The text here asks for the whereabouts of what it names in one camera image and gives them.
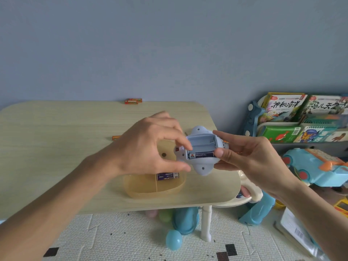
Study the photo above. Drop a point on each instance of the person's left hand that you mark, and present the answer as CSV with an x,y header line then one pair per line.
x,y
141,149

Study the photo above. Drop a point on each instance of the person's right hand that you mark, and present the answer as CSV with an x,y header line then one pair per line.
x,y
258,163

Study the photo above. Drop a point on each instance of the person's right thumb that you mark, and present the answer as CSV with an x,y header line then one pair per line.
x,y
227,154

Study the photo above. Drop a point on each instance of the person's left thumb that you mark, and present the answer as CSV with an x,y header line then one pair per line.
x,y
176,167

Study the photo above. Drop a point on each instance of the person's left middle finger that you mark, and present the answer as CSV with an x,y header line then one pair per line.
x,y
167,123

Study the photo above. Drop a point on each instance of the purple and white battery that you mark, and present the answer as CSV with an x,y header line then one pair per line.
x,y
201,155
167,176

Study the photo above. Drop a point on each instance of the pale blue plastic toy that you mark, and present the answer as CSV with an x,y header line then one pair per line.
x,y
202,165

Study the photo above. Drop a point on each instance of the person's left forearm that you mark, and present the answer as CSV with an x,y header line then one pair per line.
x,y
54,212

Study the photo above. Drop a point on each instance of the person's right forearm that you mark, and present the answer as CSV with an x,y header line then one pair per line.
x,y
318,220

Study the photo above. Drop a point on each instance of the translucent yellow plastic tray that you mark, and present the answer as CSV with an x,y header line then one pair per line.
x,y
152,188

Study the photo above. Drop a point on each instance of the blue and white book rack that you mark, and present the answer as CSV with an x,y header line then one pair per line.
x,y
251,116

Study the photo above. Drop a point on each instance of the cream toy with pink buttons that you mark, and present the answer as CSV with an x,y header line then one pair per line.
x,y
252,191

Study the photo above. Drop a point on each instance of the green plastic ball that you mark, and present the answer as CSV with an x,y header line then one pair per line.
x,y
166,215

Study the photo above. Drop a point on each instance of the pink plastic ball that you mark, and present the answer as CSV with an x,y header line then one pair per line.
x,y
151,213

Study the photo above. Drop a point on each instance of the green book with red fish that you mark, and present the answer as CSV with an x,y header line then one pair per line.
x,y
280,133

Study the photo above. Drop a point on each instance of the light blue plastic egg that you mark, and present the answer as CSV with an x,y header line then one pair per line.
x,y
174,240

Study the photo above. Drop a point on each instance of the small yellow cup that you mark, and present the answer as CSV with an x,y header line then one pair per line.
x,y
280,205

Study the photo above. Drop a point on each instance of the yellow ocean picture book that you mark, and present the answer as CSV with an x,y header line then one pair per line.
x,y
284,107

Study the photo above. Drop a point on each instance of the blue toy bus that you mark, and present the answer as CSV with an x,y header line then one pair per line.
x,y
312,168

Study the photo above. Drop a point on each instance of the blue cartoon picture book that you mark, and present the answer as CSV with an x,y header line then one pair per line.
x,y
312,134

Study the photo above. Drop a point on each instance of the teal picture book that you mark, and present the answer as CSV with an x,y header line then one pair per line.
x,y
323,120

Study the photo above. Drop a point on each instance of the white cardboard box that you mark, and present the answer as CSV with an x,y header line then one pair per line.
x,y
296,231

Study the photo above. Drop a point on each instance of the green bird picture book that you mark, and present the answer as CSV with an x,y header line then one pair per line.
x,y
326,105

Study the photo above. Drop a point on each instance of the pale book with brown dinosaur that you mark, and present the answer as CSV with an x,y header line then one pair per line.
x,y
338,137

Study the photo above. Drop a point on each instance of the yellow toy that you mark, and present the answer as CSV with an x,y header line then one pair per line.
x,y
342,207

